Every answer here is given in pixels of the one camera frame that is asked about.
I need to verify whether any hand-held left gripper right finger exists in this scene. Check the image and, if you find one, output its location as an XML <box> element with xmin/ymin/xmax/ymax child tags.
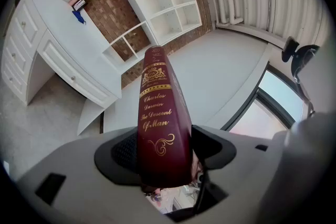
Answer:
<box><xmin>167</xmin><ymin>111</ymin><xmax>336</xmax><ymax>224</ymax></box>

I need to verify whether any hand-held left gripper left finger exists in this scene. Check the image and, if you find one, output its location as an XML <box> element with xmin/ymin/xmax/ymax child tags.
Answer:
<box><xmin>15</xmin><ymin>128</ymin><xmax>148</xmax><ymax>224</ymax></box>

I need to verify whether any black picture frame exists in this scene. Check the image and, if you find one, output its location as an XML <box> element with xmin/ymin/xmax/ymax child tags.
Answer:
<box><xmin>72</xmin><ymin>0</ymin><xmax>88</xmax><ymax>13</ymax></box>

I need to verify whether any white cabinet desk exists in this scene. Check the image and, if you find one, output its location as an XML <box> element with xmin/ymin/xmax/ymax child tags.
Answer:
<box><xmin>1</xmin><ymin>0</ymin><xmax>123</xmax><ymax>137</ymax></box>

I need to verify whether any black framed window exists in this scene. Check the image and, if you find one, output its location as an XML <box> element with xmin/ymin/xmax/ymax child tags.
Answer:
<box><xmin>222</xmin><ymin>65</ymin><xmax>308</xmax><ymax>140</ymax></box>

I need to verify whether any maroon hardcover book gold print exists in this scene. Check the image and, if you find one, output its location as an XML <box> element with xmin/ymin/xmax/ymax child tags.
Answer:
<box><xmin>136</xmin><ymin>45</ymin><xmax>194</xmax><ymax>188</ymax></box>

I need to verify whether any blue cloth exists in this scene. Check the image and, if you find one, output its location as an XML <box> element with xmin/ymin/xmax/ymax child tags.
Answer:
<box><xmin>71</xmin><ymin>9</ymin><xmax>87</xmax><ymax>26</ymax></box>

